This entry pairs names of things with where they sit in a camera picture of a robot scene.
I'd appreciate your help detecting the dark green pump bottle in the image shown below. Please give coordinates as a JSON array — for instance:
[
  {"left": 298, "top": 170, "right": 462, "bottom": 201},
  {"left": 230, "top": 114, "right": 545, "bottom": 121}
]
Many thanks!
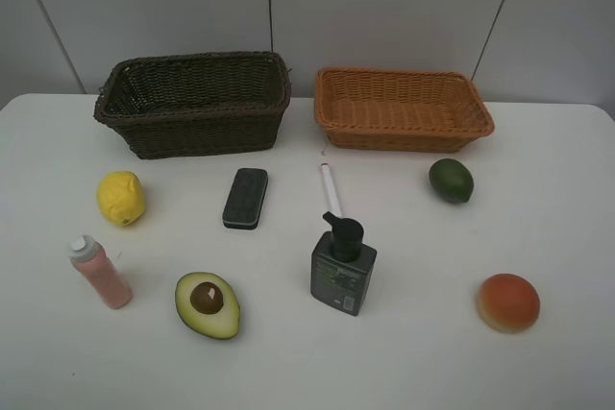
[{"left": 310, "top": 211, "right": 377, "bottom": 316}]

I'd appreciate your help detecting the orange wicker basket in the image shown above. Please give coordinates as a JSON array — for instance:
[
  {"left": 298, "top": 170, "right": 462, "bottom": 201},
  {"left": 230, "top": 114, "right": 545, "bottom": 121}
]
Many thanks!
[{"left": 314, "top": 67, "right": 495, "bottom": 153}]

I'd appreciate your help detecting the black whiteboard eraser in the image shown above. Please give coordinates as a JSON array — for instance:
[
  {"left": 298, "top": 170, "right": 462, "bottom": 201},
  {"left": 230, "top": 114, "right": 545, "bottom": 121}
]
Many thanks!
[{"left": 222, "top": 168, "right": 268, "bottom": 230}]

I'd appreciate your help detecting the pink bottle white cap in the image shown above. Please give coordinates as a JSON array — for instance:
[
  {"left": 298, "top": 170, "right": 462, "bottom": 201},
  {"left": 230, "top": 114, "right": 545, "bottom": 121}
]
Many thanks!
[{"left": 68, "top": 234, "right": 133, "bottom": 309}]

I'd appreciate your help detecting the yellow lemon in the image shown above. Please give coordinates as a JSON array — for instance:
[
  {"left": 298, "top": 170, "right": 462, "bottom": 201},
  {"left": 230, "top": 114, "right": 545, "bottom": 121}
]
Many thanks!
[{"left": 96, "top": 171, "right": 145, "bottom": 227}]

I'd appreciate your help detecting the dark brown wicker basket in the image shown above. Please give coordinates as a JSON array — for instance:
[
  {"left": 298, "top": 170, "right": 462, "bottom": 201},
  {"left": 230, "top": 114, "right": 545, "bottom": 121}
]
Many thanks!
[{"left": 93, "top": 52, "right": 291, "bottom": 159}]

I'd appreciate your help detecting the halved avocado with pit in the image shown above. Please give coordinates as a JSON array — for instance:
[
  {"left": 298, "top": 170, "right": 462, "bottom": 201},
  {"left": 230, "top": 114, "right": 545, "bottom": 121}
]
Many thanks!
[{"left": 175, "top": 272, "right": 240, "bottom": 340}]

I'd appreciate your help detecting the white marker pen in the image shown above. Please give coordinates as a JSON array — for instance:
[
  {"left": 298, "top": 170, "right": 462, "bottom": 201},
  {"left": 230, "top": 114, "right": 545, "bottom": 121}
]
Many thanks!
[{"left": 321, "top": 163, "right": 343, "bottom": 218}]

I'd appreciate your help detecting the green lime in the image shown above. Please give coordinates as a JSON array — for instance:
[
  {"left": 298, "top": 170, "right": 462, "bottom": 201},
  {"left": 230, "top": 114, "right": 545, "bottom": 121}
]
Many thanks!
[{"left": 429, "top": 158, "right": 475, "bottom": 204}]

